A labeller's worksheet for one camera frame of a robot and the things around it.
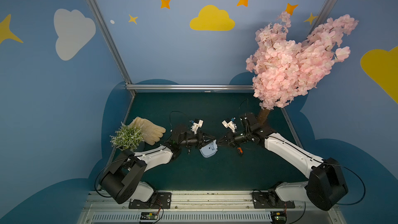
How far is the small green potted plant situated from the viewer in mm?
778

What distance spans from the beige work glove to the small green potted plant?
0.48 ft

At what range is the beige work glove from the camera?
97 centimetres
